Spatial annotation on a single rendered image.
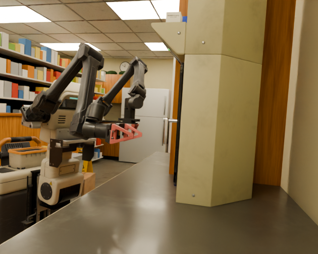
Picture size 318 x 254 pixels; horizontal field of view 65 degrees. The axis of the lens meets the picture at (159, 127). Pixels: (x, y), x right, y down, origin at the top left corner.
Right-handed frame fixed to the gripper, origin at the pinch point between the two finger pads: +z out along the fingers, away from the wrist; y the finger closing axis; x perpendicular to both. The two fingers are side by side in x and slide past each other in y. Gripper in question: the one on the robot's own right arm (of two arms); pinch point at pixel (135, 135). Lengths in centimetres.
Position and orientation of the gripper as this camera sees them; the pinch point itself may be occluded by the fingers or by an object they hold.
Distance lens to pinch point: 89.0
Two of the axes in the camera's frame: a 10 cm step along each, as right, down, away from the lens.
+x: -1.0, 9.9, 0.5
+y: 2.3, -0.2, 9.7
